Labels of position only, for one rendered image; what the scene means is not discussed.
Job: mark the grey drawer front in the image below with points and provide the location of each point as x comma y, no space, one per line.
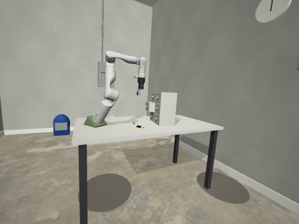
158,97
153,97
157,117
152,116
157,108
150,106

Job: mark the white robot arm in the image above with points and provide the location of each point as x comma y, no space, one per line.
111,95

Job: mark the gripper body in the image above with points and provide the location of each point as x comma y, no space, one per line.
141,80

